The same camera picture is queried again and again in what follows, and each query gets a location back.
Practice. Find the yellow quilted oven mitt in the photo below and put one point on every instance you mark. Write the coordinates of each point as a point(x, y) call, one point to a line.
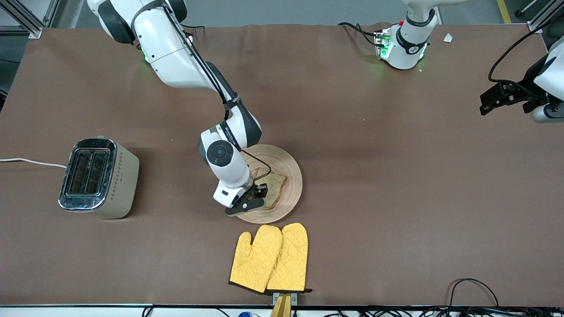
point(255, 259)
point(291, 259)

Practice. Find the small white paper tag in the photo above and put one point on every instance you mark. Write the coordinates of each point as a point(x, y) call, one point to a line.
point(448, 38)

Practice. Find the round wooden plate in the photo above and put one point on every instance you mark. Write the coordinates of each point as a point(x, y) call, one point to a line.
point(291, 176)

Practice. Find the beige chrome two-slot toaster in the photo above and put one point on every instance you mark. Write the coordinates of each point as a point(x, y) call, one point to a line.
point(116, 185)

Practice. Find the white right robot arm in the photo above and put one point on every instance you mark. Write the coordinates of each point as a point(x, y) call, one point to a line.
point(176, 66)

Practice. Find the small blue round object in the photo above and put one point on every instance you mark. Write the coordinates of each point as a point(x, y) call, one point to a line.
point(245, 314)

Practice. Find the wooden clamp bar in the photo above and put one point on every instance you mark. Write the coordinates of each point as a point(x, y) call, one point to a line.
point(282, 308)

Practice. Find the brown bread slice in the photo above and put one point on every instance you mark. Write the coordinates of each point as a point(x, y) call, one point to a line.
point(275, 187)

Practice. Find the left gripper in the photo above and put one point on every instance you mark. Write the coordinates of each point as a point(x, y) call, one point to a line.
point(527, 86)

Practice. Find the aluminium frame profile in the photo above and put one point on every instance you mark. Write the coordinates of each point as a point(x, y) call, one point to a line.
point(26, 20)
point(539, 22)

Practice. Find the small metal bracket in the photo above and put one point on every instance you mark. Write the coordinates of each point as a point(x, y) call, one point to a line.
point(294, 299)

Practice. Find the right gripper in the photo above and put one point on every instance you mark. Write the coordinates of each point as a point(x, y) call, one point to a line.
point(257, 188)

